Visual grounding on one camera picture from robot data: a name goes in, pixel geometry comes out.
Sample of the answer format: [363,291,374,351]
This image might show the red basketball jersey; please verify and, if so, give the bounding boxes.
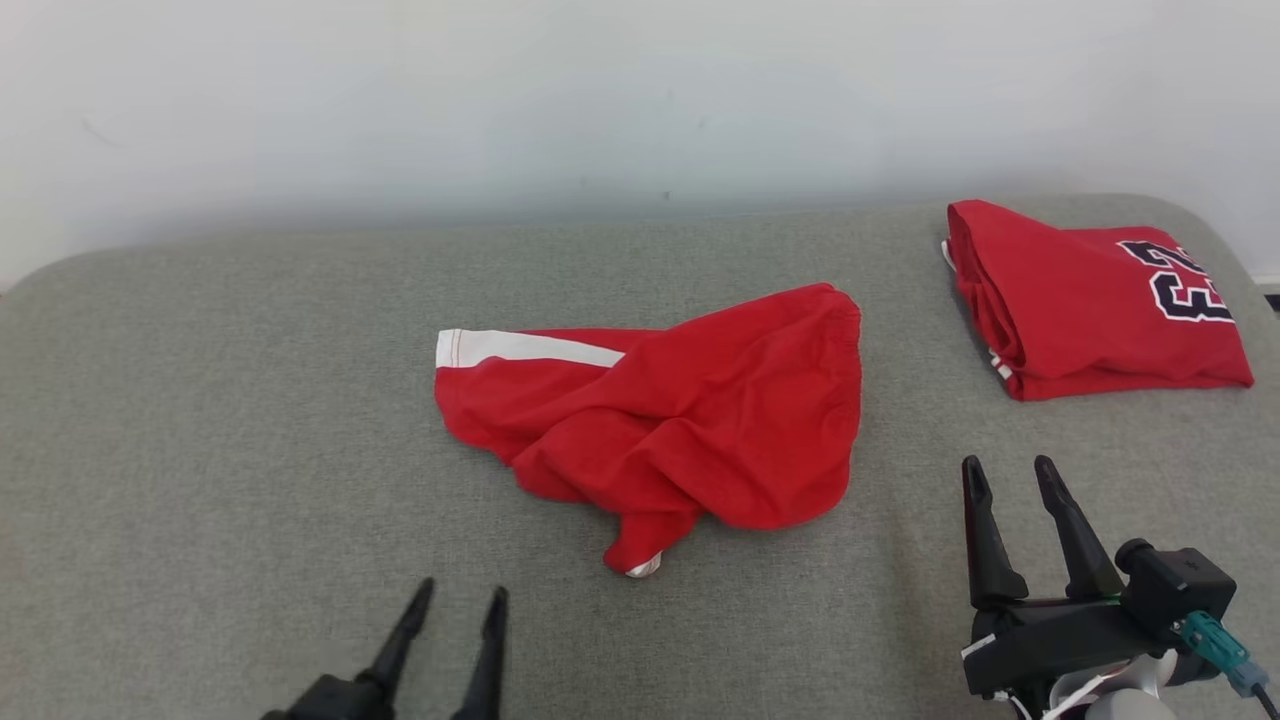
[941,199,1255,402]

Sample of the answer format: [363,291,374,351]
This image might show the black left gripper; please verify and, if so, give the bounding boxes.
[262,577,510,720]

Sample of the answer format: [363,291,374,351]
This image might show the teal cable connector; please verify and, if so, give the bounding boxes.
[1180,612,1271,698]

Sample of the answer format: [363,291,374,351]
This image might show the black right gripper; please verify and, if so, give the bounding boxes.
[961,455,1191,701]

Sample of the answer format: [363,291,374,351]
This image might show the red shorts with white stripe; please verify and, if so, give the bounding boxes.
[434,283,863,579]

